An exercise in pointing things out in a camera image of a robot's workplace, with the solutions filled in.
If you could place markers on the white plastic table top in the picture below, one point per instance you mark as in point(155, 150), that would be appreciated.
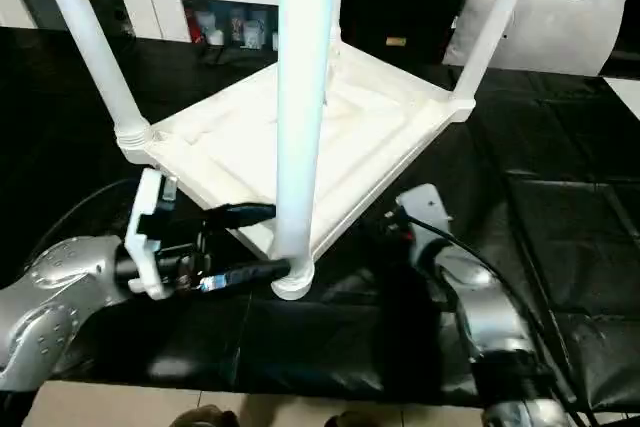
point(370, 127)

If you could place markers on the white plastic table leg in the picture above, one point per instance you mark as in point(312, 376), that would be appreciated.
point(490, 27)
point(305, 97)
point(95, 47)

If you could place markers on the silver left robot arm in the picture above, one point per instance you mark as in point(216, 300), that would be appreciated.
point(60, 297)

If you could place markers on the black work mat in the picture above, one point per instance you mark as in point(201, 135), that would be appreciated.
point(350, 347)

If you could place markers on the white mug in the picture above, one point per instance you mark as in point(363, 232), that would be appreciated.
point(262, 39)

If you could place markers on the small yellow label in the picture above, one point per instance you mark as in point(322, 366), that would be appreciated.
point(396, 42)

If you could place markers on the grey cushion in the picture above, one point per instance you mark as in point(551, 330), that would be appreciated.
point(570, 32)

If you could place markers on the white sheet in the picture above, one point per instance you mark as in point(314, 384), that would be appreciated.
point(628, 95)

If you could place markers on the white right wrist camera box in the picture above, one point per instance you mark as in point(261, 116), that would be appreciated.
point(425, 207)

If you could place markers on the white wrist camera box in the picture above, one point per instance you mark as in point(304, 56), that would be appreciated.
point(150, 217)
point(425, 207)

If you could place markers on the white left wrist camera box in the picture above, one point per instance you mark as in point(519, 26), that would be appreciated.
point(150, 217)

